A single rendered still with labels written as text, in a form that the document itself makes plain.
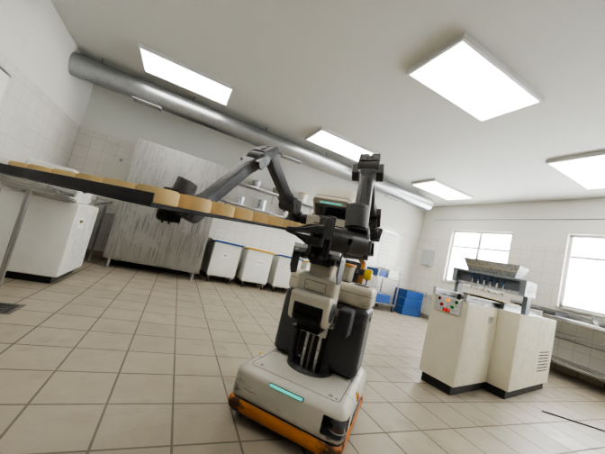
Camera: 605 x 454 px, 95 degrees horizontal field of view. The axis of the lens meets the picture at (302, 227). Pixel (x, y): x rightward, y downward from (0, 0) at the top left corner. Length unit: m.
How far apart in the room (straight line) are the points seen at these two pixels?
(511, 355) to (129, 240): 5.08
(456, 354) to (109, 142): 5.98
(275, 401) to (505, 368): 2.58
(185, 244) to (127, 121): 2.55
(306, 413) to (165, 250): 3.91
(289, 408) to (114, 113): 5.64
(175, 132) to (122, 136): 0.87
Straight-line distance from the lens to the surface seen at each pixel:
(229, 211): 0.45
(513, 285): 3.70
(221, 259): 5.33
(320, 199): 1.47
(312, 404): 1.56
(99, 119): 6.28
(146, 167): 5.07
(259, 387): 1.65
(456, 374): 3.09
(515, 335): 3.60
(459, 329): 3.02
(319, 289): 1.50
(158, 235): 4.99
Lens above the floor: 0.94
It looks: 5 degrees up
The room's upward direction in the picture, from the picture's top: 14 degrees clockwise
